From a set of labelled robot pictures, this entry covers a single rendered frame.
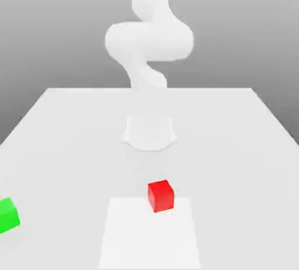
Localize small red cube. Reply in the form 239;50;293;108
147;179;175;213

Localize small green cube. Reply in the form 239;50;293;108
0;196;21;235

